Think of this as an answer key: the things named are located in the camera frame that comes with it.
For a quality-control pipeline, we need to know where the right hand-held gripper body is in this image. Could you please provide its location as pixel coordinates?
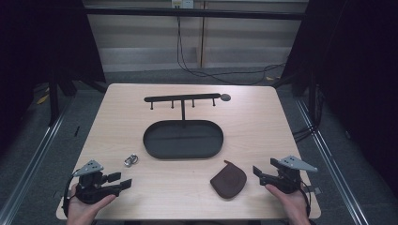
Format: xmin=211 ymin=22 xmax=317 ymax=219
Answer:
xmin=258 ymin=155 xmax=318 ymax=195

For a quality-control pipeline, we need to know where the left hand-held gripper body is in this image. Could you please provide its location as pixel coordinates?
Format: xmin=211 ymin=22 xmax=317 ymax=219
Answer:
xmin=72 ymin=159 xmax=123 ymax=205

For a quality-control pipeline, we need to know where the silver key ring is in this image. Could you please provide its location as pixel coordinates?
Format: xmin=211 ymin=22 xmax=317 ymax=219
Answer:
xmin=123 ymin=153 xmax=139 ymax=168

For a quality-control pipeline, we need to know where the brown leather pouch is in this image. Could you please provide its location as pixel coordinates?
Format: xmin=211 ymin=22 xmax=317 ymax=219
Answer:
xmin=209 ymin=159 xmax=248 ymax=200

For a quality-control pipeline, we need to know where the black tray with hook rack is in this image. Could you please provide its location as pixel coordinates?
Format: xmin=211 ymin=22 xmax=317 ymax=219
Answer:
xmin=143 ymin=92 xmax=232 ymax=160

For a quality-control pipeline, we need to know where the person's left hand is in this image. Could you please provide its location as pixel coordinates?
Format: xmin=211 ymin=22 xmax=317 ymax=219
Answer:
xmin=66 ymin=184 xmax=117 ymax=225

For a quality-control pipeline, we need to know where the person's right hand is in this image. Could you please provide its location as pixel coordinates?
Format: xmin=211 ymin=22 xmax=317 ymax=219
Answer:
xmin=265 ymin=184 xmax=312 ymax=225

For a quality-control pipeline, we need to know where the black metal stand leg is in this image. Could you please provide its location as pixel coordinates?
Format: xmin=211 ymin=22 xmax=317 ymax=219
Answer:
xmin=47 ymin=80 xmax=61 ymax=127

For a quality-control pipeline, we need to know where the yellow floor tape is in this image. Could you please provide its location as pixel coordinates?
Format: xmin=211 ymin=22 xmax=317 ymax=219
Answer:
xmin=36 ymin=93 xmax=51 ymax=106

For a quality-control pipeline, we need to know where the dark curtain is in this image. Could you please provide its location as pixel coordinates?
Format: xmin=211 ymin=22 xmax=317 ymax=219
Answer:
xmin=280 ymin=0 xmax=398 ymax=188
xmin=0 ymin=0 xmax=107 ymax=154

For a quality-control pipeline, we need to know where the black horizontal bar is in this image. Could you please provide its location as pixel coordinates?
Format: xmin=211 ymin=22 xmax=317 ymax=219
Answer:
xmin=84 ymin=7 xmax=308 ymax=22

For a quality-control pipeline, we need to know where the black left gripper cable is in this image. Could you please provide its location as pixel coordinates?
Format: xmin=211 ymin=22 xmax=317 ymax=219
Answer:
xmin=62 ymin=173 xmax=80 ymax=218

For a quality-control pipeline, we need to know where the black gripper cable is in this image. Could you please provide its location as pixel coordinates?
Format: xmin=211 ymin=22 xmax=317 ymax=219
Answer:
xmin=62 ymin=173 xmax=80 ymax=218
xmin=298 ymin=180 xmax=314 ymax=218

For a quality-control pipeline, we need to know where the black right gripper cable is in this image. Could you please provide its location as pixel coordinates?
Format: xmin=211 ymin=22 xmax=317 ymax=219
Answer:
xmin=298 ymin=180 xmax=314 ymax=218

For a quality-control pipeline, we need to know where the bundle of black floor cables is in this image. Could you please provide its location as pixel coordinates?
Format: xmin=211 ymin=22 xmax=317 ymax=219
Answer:
xmin=291 ymin=123 xmax=317 ymax=143

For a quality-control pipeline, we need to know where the metal floor rail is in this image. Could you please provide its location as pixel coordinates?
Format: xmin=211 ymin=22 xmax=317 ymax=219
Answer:
xmin=0 ymin=101 xmax=73 ymax=225
xmin=295 ymin=98 xmax=372 ymax=225

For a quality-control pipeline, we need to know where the black hanging cable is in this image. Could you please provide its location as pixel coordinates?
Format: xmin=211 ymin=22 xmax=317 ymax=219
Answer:
xmin=176 ymin=16 xmax=286 ymax=86

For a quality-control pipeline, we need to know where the white wall outlet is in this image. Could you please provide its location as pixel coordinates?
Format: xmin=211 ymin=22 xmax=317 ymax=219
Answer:
xmin=171 ymin=0 xmax=195 ymax=9

